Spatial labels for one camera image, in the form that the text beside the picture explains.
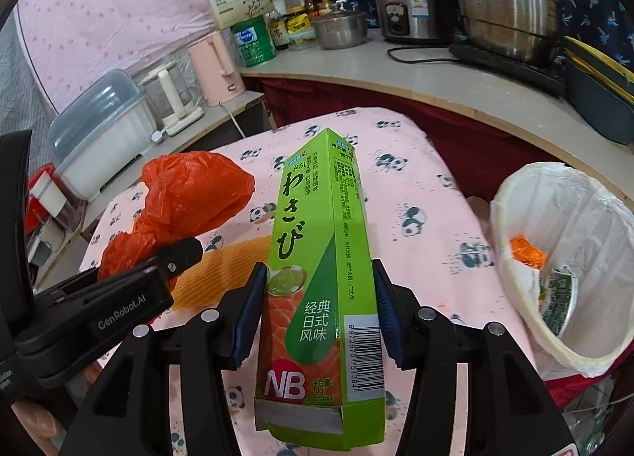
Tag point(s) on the white glass kettle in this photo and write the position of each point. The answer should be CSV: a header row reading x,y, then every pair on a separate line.
x,y
170,97

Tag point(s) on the dark sauce bottle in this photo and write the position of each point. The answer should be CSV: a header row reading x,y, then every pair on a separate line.
x,y
312,8

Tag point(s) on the stacked blue yellow bowls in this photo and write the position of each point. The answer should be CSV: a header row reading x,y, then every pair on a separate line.
x,y
600,89

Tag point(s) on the green crushed carton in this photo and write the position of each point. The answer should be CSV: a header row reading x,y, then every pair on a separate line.
x,y
558,293

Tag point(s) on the orange foam fruit net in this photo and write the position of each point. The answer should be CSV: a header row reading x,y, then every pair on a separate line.
x,y
218,272

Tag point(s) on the red plastic bag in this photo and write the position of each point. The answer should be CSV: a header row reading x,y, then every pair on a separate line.
x,y
188,194

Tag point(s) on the black induction cooker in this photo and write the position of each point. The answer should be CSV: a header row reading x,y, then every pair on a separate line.
x,y
549,80

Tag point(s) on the large steel steamer pot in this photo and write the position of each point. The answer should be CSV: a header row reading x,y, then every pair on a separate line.
x,y
510,5

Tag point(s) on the small steel pot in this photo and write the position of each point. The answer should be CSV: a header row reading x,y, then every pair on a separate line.
x,y
340,29

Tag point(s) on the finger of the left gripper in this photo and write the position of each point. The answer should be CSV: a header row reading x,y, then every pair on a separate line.
x,y
177,258

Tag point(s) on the white dish drainer box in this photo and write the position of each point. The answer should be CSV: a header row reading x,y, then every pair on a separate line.
x,y
101,132

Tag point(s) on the white cardboard box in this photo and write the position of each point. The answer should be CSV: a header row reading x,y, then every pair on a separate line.
x,y
238,0

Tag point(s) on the red white container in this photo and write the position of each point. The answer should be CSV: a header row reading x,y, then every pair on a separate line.
x,y
45,189

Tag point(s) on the yellow label jar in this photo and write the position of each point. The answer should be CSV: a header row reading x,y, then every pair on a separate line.
x,y
301,33

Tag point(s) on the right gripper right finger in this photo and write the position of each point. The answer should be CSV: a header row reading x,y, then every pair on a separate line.
x,y
510,411

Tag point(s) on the green milk powder can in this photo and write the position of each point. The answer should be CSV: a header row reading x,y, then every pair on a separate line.
x,y
254,41

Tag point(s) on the pink panda tablecloth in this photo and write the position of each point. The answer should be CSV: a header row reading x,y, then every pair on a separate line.
x,y
418,223

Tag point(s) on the steel rice cooker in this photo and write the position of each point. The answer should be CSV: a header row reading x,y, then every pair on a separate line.
x,y
416,21

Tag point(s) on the white lined trash bin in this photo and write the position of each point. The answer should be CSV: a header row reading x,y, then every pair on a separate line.
x,y
581,225

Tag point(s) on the pink electric kettle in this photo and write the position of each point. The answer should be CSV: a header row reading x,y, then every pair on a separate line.
x,y
215,70

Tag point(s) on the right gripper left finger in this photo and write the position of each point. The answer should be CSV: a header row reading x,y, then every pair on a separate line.
x,y
127,411

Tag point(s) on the orange printed plastic bag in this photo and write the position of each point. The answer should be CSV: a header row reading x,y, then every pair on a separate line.
x,y
523,251

